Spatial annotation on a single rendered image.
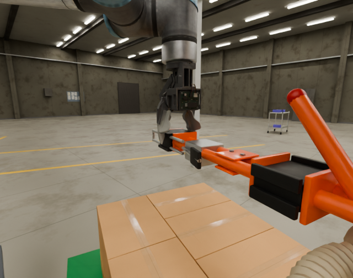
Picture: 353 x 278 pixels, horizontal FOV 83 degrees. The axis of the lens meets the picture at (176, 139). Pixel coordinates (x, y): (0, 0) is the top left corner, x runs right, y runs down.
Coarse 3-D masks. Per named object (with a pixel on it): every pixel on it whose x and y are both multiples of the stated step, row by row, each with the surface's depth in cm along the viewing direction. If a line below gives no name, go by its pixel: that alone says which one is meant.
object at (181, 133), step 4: (172, 132) 54; (176, 132) 54; (180, 132) 54; (184, 132) 54; (188, 132) 55; (192, 132) 55; (196, 132) 56; (176, 136) 53; (180, 136) 54; (184, 136) 54; (188, 136) 55; (192, 136) 55; (196, 136) 56; (172, 140) 54; (184, 140) 54; (172, 144) 54; (176, 148) 54; (180, 148) 54
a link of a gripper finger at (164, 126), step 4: (164, 112) 53; (168, 112) 52; (164, 116) 53; (168, 116) 52; (164, 120) 53; (168, 120) 51; (160, 124) 53; (164, 124) 52; (168, 124) 50; (160, 128) 53; (164, 128) 52; (168, 128) 50; (160, 132) 53; (164, 132) 52; (160, 136) 54; (164, 136) 54; (160, 140) 54
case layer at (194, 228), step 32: (160, 192) 176; (192, 192) 176; (128, 224) 130; (160, 224) 130; (192, 224) 130; (224, 224) 130; (256, 224) 130; (128, 256) 103; (160, 256) 103; (192, 256) 104; (224, 256) 103; (256, 256) 103; (288, 256) 103
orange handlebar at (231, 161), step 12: (180, 144) 50; (204, 156) 41; (216, 156) 38; (228, 156) 35; (240, 156) 35; (252, 156) 35; (228, 168) 35; (240, 168) 32; (324, 192) 22; (336, 192) 24; (324, 204) 22; (336, 204) 21; (348, 204) 20; (348, 216) 20
